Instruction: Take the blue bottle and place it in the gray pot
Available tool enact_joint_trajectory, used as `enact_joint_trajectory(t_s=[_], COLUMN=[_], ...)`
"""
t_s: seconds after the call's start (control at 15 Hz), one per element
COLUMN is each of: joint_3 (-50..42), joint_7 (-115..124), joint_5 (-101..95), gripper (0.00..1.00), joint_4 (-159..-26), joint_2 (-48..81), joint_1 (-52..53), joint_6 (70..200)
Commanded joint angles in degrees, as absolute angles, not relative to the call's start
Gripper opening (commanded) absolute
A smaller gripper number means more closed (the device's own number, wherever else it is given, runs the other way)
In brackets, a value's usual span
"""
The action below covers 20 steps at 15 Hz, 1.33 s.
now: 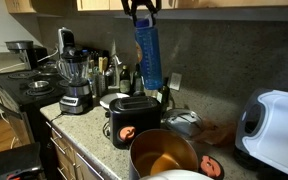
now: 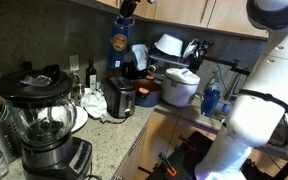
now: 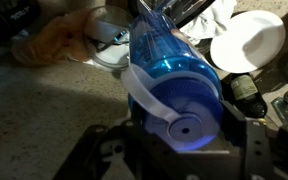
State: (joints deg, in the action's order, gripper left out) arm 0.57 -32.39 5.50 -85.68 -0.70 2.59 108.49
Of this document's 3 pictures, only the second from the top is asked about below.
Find black dish rack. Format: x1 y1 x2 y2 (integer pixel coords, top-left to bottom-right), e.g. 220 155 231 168
148 39 216 73

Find black toaster power cord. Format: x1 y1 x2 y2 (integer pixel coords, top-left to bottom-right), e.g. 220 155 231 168
97 114 130 126

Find wooden upper cabinets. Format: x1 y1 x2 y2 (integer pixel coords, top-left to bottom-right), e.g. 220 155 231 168
70 0 272 40

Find black two-slot toaster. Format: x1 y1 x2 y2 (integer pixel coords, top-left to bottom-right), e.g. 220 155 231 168
103 75 138 120

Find white wall outlet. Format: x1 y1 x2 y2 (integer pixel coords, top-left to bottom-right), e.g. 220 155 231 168
68 54 81 73

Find blue translucent water bottle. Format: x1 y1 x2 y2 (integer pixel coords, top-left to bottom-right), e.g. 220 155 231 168
106 15 136 71

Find blue spray bottle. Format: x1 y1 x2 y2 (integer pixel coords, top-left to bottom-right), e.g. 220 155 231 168
200 77 222 118

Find black glass jar blender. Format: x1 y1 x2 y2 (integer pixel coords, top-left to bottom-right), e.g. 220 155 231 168
0 64 94 180

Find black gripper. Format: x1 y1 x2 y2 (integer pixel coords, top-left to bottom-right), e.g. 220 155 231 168
118 0 142 21

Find dark olive oil bottle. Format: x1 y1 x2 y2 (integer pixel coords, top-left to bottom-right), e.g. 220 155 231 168
85 58 99 91

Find white cloth towel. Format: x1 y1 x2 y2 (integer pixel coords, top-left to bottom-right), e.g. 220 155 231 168
80 87 109 120

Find white rice cooker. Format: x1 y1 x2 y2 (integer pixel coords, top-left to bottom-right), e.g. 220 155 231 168
160 67 202 109

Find black orange clamp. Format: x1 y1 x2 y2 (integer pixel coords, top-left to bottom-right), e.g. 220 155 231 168
178 134 197 153
158 152 179 178

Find wooden lower cabinet drawers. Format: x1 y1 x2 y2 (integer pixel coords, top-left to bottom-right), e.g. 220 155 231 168
112 109 225 180

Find white round plate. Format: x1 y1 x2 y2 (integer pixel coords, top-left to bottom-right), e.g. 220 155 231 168
69 105 89 133

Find gray pot copper interior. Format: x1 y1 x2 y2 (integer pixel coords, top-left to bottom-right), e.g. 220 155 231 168
131 78 164 108

